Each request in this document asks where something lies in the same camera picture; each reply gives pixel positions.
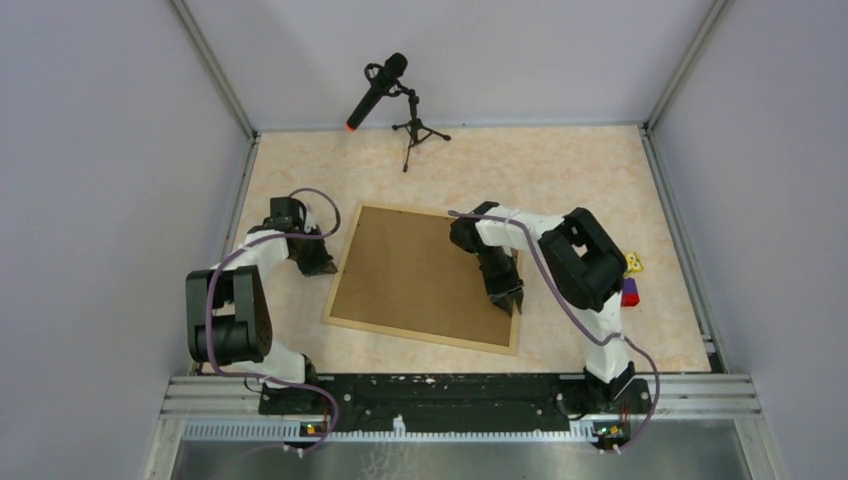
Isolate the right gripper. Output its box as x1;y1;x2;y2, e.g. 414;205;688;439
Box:
475;246;524;316

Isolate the wooden picture frame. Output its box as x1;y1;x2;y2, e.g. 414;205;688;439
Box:
321;201;526;358

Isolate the brown backing board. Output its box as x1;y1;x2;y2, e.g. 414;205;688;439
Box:
329;206;521;348

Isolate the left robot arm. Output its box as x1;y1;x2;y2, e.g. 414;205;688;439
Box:
185;194;338;414

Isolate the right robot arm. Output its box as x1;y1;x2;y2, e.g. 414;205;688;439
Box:
449;201;635;412

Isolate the red blue block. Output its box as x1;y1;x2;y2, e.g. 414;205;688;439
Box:
621;277;641;307

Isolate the yellow toy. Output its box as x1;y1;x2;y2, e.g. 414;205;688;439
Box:
625;251;644;276

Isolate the black tripod stand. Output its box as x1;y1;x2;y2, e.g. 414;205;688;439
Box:
391;85;452;173

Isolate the black microphone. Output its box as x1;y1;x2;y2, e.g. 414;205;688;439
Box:
345;52;408;131

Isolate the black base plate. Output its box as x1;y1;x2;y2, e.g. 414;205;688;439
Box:
258;373;651;433

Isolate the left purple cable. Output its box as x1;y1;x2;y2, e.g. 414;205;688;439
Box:
203;187;342;458

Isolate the aluminium rail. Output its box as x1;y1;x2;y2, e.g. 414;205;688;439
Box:
160;374;762;444

